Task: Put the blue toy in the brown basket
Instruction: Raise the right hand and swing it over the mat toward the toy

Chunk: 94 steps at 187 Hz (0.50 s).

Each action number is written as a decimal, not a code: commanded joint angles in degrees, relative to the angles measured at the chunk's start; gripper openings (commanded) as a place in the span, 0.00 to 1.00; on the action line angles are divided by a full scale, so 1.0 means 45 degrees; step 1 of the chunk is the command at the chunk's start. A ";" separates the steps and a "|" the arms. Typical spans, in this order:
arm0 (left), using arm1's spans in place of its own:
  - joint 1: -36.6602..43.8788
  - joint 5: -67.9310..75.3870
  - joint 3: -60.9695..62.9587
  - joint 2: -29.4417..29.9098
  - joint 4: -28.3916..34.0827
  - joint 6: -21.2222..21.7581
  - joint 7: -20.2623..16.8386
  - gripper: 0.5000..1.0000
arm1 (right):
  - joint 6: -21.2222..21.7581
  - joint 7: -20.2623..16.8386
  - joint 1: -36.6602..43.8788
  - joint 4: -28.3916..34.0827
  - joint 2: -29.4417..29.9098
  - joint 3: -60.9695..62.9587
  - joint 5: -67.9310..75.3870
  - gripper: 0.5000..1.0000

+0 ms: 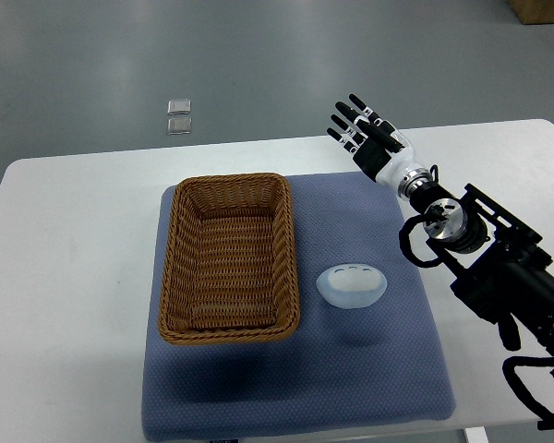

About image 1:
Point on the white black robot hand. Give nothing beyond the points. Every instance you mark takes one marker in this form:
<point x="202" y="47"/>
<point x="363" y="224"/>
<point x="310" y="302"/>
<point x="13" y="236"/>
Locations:
<point x="382" y="152"/>

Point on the blue white plush toy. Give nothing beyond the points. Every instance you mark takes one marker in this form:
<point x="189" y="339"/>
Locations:
<point x="352" y="285"/>

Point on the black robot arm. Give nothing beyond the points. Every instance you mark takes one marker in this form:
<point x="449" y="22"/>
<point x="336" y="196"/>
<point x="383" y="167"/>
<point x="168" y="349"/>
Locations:
<point x="500" y="270"/>

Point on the brown wicker basket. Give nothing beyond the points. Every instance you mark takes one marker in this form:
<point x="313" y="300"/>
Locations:
<point x="229" y="271"/>

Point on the upper metal floor plate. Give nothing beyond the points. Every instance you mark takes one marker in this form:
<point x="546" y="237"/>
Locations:
<point x="179" y="106"/>

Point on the blue quilted mat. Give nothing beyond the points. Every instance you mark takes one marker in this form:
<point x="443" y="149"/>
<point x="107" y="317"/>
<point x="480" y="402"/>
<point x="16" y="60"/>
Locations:
<point x="378" y="365"/>

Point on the white table leg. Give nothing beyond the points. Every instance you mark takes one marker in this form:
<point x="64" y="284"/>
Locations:
<point x="476" y="435"/>

